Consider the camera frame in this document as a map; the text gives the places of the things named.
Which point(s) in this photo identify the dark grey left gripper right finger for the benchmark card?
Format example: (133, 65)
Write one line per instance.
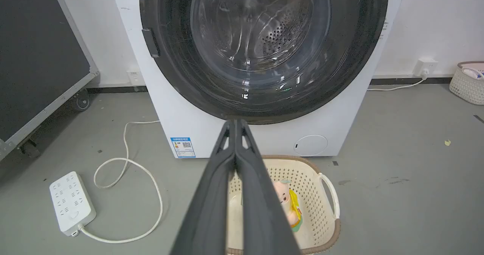
(261, 209)

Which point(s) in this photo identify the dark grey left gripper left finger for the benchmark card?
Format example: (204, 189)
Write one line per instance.
(211, 202)

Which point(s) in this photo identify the round dark washing machine door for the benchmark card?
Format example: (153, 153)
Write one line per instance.
(264, 50)

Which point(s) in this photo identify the white front-load washing machine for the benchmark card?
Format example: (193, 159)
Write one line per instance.
(177, 107)

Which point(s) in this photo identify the pink doll with yellow clothes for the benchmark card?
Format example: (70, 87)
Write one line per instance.
(289, 204)

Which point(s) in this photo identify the cream perforated laundry basket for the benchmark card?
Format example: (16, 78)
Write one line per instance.
(314, 194)

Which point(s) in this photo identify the white power strip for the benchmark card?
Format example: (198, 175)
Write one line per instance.
(72, 203)

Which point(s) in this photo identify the black flight case on wheels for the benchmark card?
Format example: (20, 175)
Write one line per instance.
(34, 54)

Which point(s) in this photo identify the white woven basket with items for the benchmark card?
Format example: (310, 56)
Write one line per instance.
(468, 81)

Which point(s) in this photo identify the white wall socket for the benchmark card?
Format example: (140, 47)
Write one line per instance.
(134, 76)

